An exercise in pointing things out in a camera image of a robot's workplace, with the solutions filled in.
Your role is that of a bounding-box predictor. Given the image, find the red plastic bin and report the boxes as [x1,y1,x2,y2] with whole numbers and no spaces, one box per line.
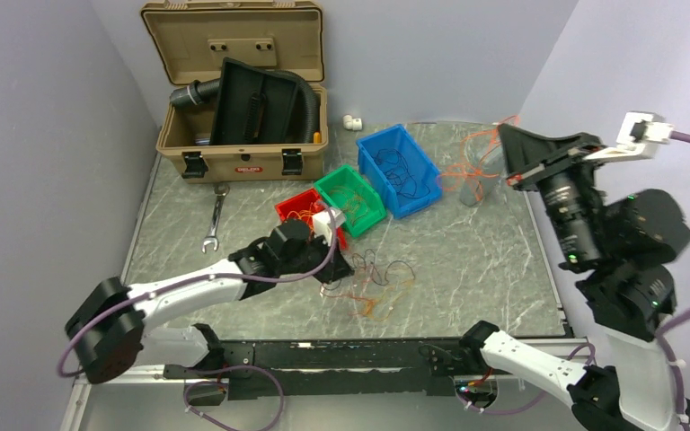
[275,188,348,250]

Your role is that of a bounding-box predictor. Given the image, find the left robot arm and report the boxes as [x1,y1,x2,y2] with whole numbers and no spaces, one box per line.
[57,220,354,384]

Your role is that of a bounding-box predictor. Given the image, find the yellow wires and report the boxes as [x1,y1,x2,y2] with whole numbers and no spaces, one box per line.
[287,198,323,230]

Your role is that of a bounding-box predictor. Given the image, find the orange wires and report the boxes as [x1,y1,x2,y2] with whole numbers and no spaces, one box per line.
[328,185,379,224]

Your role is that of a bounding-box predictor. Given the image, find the black tray in toolbox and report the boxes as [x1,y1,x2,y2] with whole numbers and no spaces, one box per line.
[209,57,299,145]

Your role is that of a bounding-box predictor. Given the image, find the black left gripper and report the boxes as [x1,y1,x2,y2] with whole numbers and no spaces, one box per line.
[279,231,354,284]

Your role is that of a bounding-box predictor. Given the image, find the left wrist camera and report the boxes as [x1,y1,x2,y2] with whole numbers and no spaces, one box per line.
[312,207,346,244]

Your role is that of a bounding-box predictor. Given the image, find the metal wrench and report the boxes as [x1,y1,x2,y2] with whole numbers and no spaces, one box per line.
[201,182,230,254]

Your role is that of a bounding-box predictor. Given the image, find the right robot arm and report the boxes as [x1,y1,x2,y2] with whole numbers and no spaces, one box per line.
[458,120,690,430]

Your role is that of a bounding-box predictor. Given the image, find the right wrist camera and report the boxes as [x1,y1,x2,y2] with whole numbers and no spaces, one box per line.
[583,111,674,163]

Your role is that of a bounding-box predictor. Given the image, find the white pipe fitting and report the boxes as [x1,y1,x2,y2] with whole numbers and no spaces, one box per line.
[342,115,363,131]

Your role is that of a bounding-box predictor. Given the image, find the green plastic bin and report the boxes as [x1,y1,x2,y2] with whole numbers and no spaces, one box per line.
[314,165,387,238]

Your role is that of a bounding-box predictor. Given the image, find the grey plastic case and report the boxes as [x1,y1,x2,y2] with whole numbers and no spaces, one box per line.
[459,130,505,207]

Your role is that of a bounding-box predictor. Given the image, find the purple wires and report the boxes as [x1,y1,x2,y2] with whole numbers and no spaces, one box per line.
[371,147,432,200]

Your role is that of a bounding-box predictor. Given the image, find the black corrugated hose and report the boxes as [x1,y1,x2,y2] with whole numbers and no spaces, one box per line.
[169,70,321,145]

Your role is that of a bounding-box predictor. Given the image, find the blue plastic bin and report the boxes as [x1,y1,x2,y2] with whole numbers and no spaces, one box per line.
[357,124,443,219]

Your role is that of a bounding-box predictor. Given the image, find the tan open toolbox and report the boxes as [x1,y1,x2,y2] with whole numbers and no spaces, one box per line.
[140,1,329,183]

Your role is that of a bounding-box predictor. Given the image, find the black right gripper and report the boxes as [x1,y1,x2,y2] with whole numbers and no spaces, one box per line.
[493,120,604,263]

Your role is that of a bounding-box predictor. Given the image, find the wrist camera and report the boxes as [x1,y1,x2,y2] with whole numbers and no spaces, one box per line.
[583,111,674,163]
[312,207,346,244]

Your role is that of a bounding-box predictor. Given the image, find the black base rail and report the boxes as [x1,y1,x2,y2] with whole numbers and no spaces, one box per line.
[160,338,501,400]

